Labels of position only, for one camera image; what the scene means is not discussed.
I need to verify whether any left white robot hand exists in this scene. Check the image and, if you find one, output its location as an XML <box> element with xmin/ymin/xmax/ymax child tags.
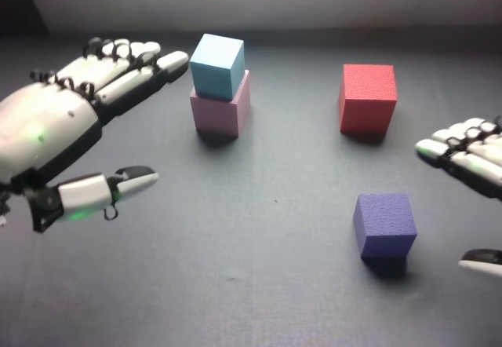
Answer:
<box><xmin>0</xmin><ymin>36</ymin><xmax>191</xmax><ymax>234</ymax></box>

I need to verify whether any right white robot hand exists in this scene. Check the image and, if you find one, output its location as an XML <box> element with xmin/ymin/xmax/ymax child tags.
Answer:
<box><xmin>414</xmin><ymin>115</ymin><xmax>502</xmax><ymax>278</ymax></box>

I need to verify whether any small purple cube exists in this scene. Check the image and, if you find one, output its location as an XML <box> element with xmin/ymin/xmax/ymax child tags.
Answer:
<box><xmin>351</xmin><ymin>192</ymin><xmax>417</xmax><ymax>264</ymax></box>

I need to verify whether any small blue cube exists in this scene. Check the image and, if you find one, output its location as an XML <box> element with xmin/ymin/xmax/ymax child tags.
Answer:
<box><xmin>189</xmin><ymin>33</ymin><xmax>246</xmax><ymax>102</ymax></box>

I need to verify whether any red foam cube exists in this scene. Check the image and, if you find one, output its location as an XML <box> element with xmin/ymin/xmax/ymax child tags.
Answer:
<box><xmin>338</xmin><ymin>63</ymin><xmax>398</xmax><ymax>134</ymax></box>

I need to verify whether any pink foam cube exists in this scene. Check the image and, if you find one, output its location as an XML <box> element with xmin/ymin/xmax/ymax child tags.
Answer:
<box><xmin>189</xmin><ymin>70</ymin><xmax>252</xmax><ymax>139</ymax></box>

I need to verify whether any grey table cloth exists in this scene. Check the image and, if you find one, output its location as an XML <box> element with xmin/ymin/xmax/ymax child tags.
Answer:
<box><xmin>0</xmin><ymin>28</ymin><xmax>502</xmax><ymax>347</ymax></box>

